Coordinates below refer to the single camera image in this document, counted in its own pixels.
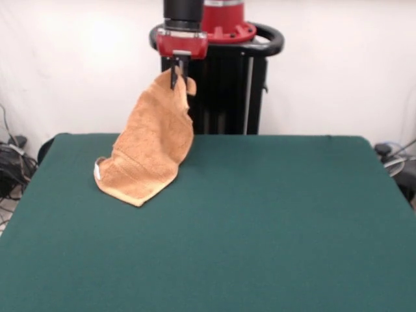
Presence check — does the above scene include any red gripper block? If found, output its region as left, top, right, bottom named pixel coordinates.
left=155, top=27, right=209, bottom=90

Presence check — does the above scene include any tan terry towel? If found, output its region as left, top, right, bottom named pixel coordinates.
left=94, top=70, right=198, bottom=208

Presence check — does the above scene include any dark green table cloth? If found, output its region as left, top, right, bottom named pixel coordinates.
left=0, top=132, right=416, bottom=312

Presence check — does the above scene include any grey wheeled stand base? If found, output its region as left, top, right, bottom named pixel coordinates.
left=373, top=140, right=416, bottom=209

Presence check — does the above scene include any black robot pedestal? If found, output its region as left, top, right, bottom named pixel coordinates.
left=149, top=21, right=285, bottom=135

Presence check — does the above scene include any black cable tangle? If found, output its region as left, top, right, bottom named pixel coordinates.
left=0, top=103, right=40, bottom=200

